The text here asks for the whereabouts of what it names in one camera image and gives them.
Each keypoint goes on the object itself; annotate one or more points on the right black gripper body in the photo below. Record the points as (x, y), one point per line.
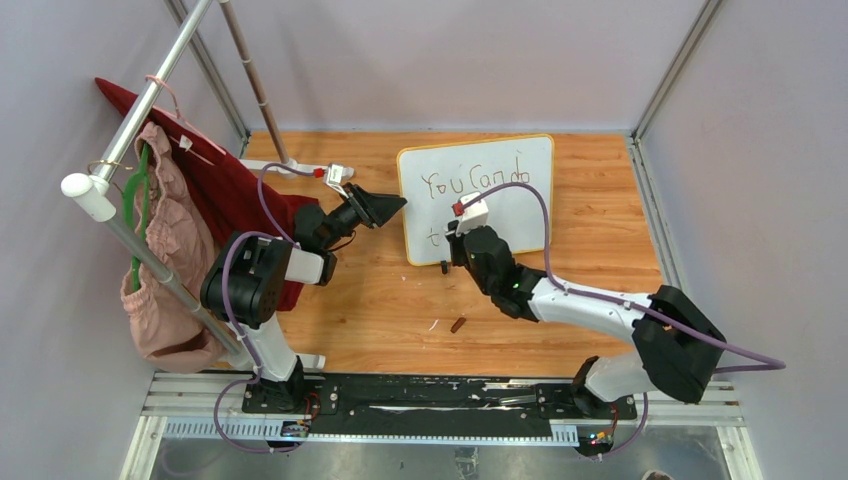
(457, 244)

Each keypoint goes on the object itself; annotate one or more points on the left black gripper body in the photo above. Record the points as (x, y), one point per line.
(356, 202)

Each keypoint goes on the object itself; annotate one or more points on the yellow-framed whiteboard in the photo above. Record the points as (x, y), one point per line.
(433, 178)

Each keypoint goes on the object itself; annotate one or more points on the brown marker cap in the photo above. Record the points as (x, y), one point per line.
(458, 324)

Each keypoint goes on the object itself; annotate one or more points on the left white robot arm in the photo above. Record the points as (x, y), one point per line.
(244, 286)

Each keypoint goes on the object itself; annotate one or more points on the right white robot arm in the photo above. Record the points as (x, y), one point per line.
(675, 347)

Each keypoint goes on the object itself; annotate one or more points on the red garment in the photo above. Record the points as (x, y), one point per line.
(224, 190)

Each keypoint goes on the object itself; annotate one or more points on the pink hanger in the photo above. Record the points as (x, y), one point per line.
(177, 115)

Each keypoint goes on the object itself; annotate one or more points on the green hanger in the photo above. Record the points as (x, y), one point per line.
(135, 197)

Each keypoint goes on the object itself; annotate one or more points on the pink garment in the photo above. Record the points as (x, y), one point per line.
(165, 332)

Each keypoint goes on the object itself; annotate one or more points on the metal clothes rack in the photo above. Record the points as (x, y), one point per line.
(89, 190)

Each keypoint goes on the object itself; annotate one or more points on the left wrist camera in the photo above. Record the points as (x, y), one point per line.
(335, 176)

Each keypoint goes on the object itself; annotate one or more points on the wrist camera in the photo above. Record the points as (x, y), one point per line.
(470, 212)
(335, 176)

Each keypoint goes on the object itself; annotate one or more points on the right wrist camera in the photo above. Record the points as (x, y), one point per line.
(470, 212)

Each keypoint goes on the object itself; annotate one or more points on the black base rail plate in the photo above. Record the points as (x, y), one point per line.
(421, 408)

